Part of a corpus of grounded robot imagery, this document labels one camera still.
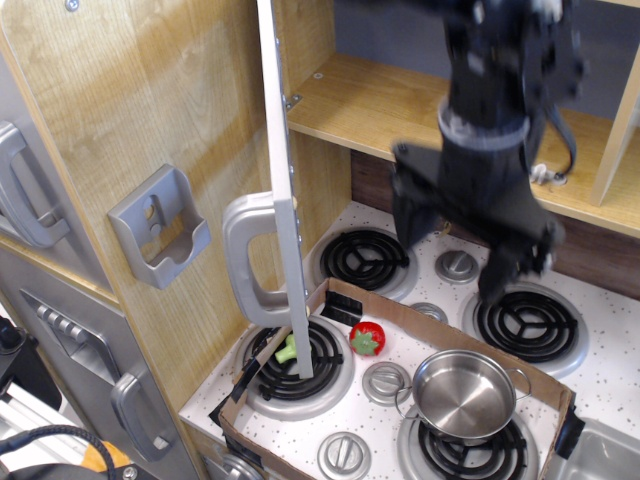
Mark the brown cardboard tray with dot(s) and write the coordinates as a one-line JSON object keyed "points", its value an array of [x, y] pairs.
{"points": [[334, 293]]}

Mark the grey ice dispenser panel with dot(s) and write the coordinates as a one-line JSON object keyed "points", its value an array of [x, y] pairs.
{"points": [[88, 349]]}

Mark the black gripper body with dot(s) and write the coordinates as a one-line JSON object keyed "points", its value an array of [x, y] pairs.
{"points": [[487, 193]]}

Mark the lower grey fridge handle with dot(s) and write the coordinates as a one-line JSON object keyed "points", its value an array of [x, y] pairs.
{"points": [[123, 400]]}

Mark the green toy broccoli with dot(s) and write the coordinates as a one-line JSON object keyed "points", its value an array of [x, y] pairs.
{"points": [[288, 352]]}

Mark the grey oven knob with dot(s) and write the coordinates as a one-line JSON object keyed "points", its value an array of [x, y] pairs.
{"points": [[238, 469]]}

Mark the back left black burner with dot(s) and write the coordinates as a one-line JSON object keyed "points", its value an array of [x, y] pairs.
{"points": [[370, 258]]}

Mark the white door catch clip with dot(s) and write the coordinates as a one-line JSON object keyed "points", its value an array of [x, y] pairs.
{"points": [[540, 174]]}

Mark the upper grey fridge handle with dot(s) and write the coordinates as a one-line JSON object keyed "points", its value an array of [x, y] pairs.
{"points": [[19, 217]]}

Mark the grey back stove knob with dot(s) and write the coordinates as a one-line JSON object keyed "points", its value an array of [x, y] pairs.
{"points": [[457, 267]]}

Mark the grey toy microwave door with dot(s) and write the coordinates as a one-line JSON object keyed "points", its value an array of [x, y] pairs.
{"points": [[274, 211]]}

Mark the grey front stove knob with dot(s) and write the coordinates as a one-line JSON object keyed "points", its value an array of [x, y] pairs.
{"points": [[344, 456]]}

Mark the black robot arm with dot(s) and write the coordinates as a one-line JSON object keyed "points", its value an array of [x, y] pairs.
{"points": [[512, 63]]}

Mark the black burner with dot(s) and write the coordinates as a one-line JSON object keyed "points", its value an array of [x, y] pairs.
{"points": [[370, 258], [279, 393], [533, 323], [510, 454]]}

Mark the grey small stove knob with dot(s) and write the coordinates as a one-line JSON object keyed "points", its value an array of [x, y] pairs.
{"points": [[431, 310]]}

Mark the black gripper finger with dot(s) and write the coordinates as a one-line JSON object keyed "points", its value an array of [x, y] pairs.
{"points": [[414, 218], [504, 266]]}

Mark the front right black burner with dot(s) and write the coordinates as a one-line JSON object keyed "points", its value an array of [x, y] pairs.
{"points": [[510, 454]]}

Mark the grey centre stove knob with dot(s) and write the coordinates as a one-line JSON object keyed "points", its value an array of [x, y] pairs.
{"points": [[385, 384]]}

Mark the front left black burner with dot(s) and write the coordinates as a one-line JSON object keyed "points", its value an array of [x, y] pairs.
{"points": [[279, 393]]}

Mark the grey toy sink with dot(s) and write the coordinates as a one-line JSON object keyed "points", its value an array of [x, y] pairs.
{"points": [[592, 450]]}

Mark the red toy strawberry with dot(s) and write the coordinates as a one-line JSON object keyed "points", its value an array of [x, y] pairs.
{"points": [[367, 338]]}

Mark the grey fridge handle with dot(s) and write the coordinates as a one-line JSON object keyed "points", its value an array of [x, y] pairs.
{"points": [[19, 217], [123, 400]]}

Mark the small steel pot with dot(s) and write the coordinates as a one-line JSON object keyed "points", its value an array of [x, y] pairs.
{"points": [[464, 396]]}

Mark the back right black burner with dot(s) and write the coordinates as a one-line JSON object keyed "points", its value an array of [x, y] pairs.
{"points": [[533, 323]]}

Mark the grey plastic phone holder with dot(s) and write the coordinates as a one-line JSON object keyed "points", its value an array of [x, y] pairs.
{"points": [[150, 209]]}

